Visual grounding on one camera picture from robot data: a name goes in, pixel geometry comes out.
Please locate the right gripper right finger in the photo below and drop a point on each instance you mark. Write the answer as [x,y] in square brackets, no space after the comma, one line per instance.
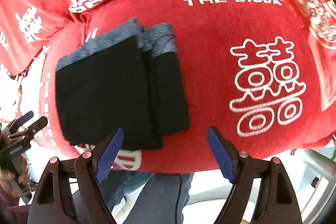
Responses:
[225,154]

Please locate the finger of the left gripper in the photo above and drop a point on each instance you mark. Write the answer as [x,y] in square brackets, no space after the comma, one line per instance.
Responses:
[29,133]
[13,126]

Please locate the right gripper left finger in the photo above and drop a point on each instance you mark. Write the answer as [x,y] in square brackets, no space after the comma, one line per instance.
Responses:
[105,153]

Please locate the black pants grey waistband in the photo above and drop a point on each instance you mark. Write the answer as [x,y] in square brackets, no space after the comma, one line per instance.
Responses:
[128,78]

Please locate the left forearm magenta sleeve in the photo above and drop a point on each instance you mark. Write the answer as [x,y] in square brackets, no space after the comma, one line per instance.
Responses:
[20,213]

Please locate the person's left hand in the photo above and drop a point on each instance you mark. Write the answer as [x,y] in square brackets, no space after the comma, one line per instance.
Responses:
[7,177]

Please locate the person's legs blue jeans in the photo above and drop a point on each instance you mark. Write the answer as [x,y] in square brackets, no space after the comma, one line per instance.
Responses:
[161,200]

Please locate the red sofa cover white characters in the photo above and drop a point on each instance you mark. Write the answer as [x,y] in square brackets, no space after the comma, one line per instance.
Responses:
[242,68]

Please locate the red embroidered satin pillow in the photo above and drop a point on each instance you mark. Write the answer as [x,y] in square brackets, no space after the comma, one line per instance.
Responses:
[315,20]

